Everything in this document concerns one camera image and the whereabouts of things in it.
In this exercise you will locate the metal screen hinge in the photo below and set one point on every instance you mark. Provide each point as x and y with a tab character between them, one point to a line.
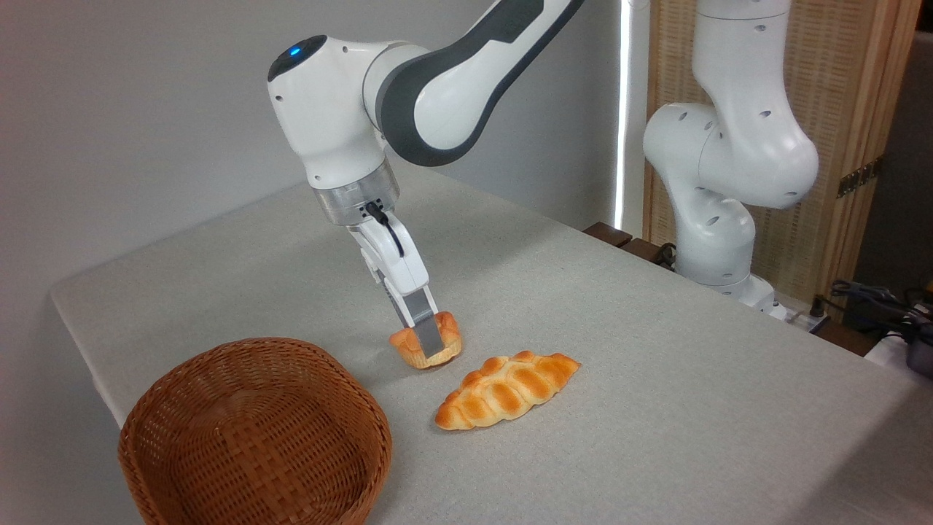
859	177

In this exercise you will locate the wooden folding screen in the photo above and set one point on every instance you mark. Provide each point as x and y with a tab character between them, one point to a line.
845	87

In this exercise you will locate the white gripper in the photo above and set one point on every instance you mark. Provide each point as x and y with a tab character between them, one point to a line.
401	266

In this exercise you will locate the white power strip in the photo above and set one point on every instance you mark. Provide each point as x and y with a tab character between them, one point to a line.
805	319

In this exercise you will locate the grey tablecloth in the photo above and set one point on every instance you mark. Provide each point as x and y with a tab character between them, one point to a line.
656	408

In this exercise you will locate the round orange bread roll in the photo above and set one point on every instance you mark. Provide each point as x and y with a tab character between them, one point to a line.
408	348

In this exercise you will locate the dark wooden base board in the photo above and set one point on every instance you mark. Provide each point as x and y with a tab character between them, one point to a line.
609	233

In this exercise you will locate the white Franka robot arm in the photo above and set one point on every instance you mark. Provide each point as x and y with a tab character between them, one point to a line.
729	146

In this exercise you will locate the long braided bread loaf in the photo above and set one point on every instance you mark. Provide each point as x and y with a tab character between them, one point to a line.
506	390

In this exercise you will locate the brown woven wicker basket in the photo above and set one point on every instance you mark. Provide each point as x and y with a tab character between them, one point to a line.
255	437

